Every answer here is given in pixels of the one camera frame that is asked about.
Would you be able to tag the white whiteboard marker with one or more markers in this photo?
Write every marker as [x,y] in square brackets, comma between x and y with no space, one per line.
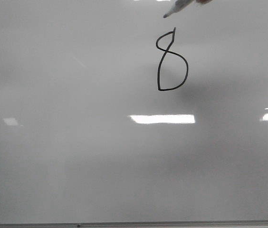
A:
[177,6]

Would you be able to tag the white glossy whiteboard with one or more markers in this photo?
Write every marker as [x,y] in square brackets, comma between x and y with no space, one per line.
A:
[110,112]

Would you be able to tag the grey aluminium whiteboard frame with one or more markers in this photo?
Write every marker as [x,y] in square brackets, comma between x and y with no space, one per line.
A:
[166,224]

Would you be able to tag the person's hand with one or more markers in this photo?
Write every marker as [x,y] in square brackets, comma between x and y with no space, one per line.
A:
[203,2]

